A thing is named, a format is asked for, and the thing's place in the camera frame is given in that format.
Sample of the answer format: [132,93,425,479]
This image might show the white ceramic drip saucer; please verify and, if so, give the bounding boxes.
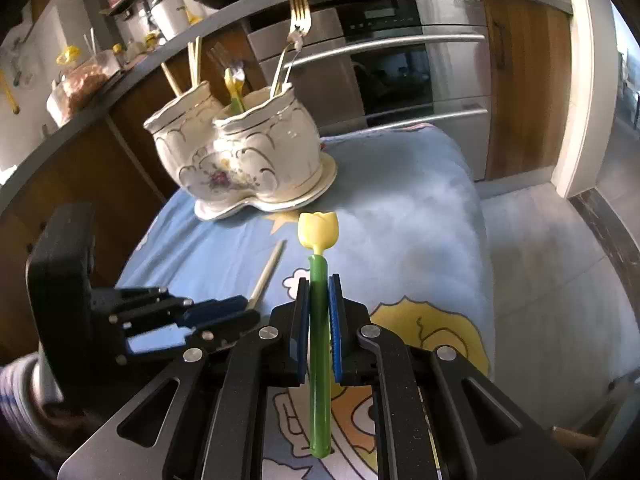
[194,152,338,222]

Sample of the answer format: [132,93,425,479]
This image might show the white kettle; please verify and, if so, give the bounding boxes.
[150,0,194,41]

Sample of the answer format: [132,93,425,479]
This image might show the grey kitchen countertop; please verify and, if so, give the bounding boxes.
[0,0,573,211]

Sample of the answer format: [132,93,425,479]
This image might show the clear plastic food container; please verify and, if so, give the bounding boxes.
[47,52,123,126]

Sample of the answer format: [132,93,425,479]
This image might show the chair frame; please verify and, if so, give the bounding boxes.
[550,375,633,461]

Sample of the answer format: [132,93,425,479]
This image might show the gold fork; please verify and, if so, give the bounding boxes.
[276,0,313,100]

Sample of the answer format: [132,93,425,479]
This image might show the floral ceramic utensil holder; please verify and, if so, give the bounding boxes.
[143,80,325,206]

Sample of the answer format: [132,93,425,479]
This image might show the wooden kitchen cabinet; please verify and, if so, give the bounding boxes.
[0,22,266,361]

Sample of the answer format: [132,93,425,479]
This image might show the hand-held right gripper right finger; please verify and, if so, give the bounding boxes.
[327,274,583,480]

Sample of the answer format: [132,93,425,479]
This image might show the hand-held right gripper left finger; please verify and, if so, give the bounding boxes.
[116,276,313,480]

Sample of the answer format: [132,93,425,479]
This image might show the silver fork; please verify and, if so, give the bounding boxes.
[206,44,247,86]

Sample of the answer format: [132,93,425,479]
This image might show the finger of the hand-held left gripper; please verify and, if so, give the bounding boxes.
[107,286,250,327]
[115,309,262,367]

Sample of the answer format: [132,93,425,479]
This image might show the yellow tulip green handle utensil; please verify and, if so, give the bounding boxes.
[298,211,341,459]
[223,69,247,115]

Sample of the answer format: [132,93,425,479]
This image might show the blue cartoon printed cloth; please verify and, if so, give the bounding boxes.
[120,122,496,480]

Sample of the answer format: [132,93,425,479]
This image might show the stainless steel oven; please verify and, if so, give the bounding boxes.
[246,0,493,181]

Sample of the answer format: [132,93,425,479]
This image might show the wooden cabinet door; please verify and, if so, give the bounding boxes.
[480,0,573,183]

